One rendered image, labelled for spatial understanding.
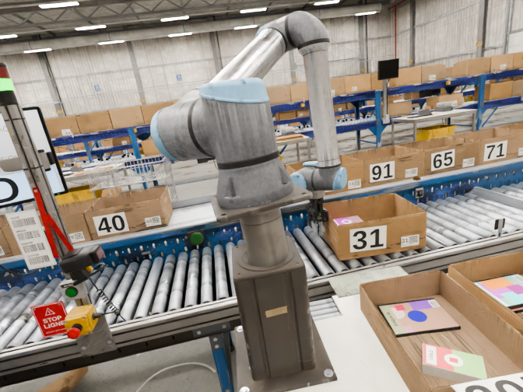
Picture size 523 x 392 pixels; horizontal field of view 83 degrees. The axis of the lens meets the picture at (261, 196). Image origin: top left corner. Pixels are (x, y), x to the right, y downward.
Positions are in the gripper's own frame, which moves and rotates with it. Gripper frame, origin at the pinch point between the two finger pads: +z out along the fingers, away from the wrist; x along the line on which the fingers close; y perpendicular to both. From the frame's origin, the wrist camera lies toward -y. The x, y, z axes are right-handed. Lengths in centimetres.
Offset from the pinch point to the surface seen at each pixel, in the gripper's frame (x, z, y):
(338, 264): 0.4, 5.5, 22.4
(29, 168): -98, -57, 30
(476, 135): 145, -21, -57
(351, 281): -0.4, 5.0, 36.3
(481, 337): 20, 4, 74
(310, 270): -12.2, 5.3, 22.0
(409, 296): 13, 3, 53
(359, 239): 11.5, -3.5, 21.4
